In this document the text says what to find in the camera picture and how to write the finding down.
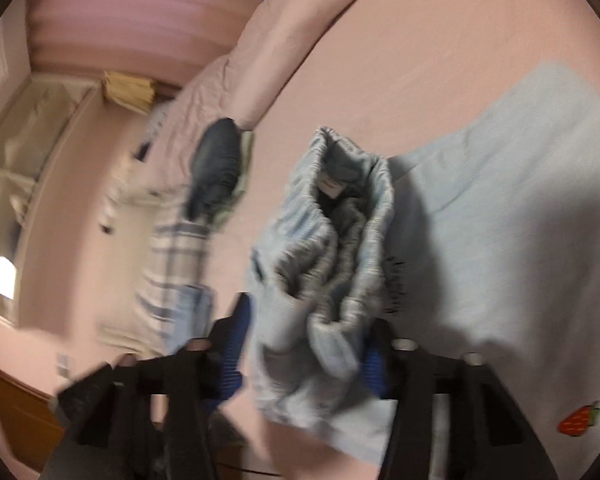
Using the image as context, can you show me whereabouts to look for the light blue strawberry pants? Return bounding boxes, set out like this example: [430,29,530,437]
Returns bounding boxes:
[249,64,600,479]

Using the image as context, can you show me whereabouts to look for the blue folded garment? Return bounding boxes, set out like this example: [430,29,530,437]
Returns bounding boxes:
[163,286,214,354]

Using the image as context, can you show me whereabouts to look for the plaid pillow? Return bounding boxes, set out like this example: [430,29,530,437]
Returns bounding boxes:
[133,197,210,356]

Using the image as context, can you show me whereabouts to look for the dark folded jeans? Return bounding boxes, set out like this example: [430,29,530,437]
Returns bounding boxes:
[186,118,242,221]

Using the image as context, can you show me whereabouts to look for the pale green folded garment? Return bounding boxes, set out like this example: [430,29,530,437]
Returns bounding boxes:
[212,130,254,232]

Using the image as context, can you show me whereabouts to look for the yellow fringed lampshade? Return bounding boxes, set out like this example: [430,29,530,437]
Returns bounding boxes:
[102,70,157,115]

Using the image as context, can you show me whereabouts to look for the pink and blue curtain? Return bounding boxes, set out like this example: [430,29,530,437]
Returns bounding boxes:
[27,0,263,87]

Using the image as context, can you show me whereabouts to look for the pink bed sheet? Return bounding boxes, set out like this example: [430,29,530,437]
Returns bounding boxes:
[194,0,600,480]

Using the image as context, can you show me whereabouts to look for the pink rolled duvet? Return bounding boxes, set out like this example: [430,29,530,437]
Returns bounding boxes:
[134,0,355,194]

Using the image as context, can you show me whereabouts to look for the black cable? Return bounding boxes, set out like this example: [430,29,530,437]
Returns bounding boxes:
[214,461,282,478]

